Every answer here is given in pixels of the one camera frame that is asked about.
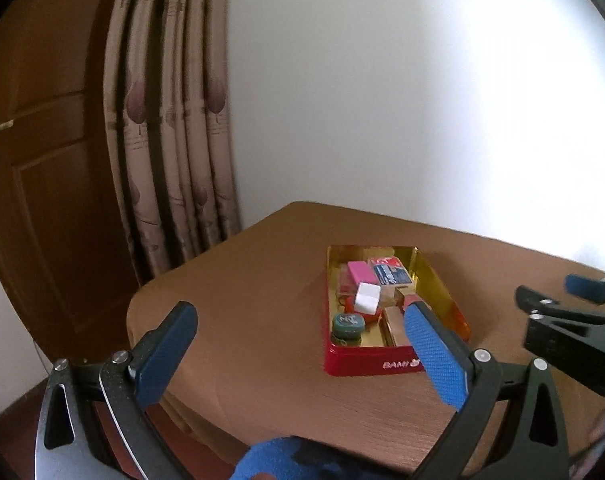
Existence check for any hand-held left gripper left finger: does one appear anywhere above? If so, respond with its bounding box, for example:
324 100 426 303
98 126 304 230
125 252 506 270
35 301 199 480

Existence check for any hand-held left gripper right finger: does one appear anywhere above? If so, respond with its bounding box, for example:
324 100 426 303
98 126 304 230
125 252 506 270
403 302 569 480

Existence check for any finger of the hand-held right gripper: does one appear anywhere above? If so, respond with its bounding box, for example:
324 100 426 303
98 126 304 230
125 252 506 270
515 285 586 318
565 274 605 307

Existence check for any gold bar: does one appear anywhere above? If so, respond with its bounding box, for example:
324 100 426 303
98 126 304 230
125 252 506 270
383 306 414 348

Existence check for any red tin box gold inside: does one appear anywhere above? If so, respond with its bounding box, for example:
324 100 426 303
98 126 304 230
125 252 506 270
324 245 472 377

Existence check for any white cube with striped side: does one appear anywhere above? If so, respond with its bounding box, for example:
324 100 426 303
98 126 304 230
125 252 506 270
355 282 382 315

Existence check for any clear floss box blue label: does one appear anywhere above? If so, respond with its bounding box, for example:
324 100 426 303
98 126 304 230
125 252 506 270
367 256 414 288

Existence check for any pink rectangular block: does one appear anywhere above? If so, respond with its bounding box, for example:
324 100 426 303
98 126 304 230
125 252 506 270
347 261 378 294

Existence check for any blue patterned cloth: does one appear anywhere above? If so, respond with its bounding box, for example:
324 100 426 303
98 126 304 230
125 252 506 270
235 436 368 480

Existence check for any brown wooden door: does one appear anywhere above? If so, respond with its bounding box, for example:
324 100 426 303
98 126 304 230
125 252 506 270
0 0 143 426

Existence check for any beige patterned curtain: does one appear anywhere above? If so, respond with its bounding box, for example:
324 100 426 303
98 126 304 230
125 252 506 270
104 0 243 281

